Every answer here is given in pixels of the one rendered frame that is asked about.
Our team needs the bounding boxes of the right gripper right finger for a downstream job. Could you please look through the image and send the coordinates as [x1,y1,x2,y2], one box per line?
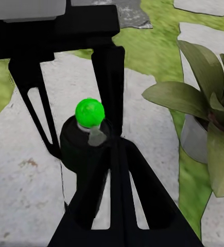
[116,136,204,247]

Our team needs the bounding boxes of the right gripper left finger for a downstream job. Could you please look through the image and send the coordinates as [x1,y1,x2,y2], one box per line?
[48,136,125,247]

